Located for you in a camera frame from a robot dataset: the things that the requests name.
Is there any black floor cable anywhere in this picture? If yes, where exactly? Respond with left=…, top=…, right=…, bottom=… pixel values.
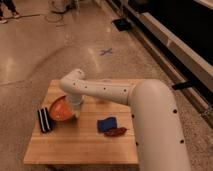
left=7, top=11, right=66, bottom=25

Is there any grey machine base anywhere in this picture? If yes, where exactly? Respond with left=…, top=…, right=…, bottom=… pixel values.
left=48, top=0, right=72, bottom=13

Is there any person's left shoe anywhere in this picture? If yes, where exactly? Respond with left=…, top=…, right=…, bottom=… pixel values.
left=0, top=16, right=8, bottom=24

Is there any blue sponge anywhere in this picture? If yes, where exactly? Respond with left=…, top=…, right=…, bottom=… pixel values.
left=97, top=117, right=117, bottom=133

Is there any orange ceramic bowl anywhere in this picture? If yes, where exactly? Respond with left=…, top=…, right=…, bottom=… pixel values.
left=49, top=96, right=74, bottom=121

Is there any black striped block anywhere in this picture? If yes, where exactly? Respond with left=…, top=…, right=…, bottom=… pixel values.
left=37, top=108, right=53, bottom=133

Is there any black floor mat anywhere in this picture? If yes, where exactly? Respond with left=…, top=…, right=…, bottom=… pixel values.
left=112, top=18, right=132, bottom=31

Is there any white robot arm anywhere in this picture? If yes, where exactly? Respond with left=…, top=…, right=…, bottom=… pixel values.
left=60, top=69, right=191, bottom=171

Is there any dark red chili pepper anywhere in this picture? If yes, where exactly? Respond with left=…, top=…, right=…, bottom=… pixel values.
left=104, top=127, right=127, bottom=137

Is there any person's right shoe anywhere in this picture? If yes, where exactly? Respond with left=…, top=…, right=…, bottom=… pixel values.
left=12, top=12, right=21, bottom=19

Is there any wooden table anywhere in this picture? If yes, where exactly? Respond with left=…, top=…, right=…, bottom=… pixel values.
left=22, top=78, right=148, bottom=171

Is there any long white wall rail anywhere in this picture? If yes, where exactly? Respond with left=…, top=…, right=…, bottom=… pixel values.
left=94, top=0, right=213, bottom=128

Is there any person's shoe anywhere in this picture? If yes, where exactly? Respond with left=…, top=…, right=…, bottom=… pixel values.
left=0, top=16, right=8, bottom=24
left=12, top=12, right=21, bottom=19

